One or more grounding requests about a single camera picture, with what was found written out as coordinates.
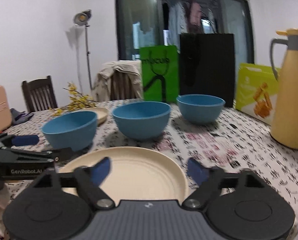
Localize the black paper bag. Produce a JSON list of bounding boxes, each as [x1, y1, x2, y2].
[[179, 34, 235, 108]]

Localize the green snack box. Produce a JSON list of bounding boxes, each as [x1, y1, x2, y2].
[[235, 63, 278, 125]]

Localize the near blue bowl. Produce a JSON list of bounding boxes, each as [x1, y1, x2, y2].
[[41, 111, 97, 152]]

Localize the large cream plate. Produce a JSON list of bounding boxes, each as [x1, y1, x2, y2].
[[59, 147, 189, 204]]

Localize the green mucun paper bag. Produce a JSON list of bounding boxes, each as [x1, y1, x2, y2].
[[140, 46, 179, 103]]

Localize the middle blue bowl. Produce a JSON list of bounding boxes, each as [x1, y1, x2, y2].
[[112, 101, 171, 141]]

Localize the yellow flower branch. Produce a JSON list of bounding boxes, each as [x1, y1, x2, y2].
[[49, 82, 97, 116]]

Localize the calligraphy print tablecloth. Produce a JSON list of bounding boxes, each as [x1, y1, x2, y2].
[[3, 99, 298, 235]]

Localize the studio lamp on stand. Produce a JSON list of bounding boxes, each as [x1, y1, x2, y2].
[[73, 9, 92, 90]]

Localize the dark framed window door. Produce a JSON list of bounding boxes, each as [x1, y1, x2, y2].
[[116, 0, 255, 65]]

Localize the far blue bowl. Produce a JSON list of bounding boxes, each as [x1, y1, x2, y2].
[[177, 94, 225, 125]]

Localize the chair with beige jacket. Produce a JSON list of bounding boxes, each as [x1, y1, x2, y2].
[[110, 69, 136, 100]]

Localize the dark wooden chair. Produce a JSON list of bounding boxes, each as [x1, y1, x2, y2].
[[21, 75, 58, 113]]

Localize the grey purple cloth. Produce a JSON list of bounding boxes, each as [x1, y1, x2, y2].
[[10, 108, 34, 126]]

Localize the beige jacket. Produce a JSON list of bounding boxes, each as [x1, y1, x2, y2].
[[91, 60, 143, 102]]

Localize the yellow thermos jug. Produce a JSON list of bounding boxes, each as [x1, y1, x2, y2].
[[270, 28, 298, 150]]

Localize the blue bowl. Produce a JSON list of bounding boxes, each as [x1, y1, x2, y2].
[[112, 101, 171, 141], [41, 111, 97, 152], [177, 94, 225, 125]]

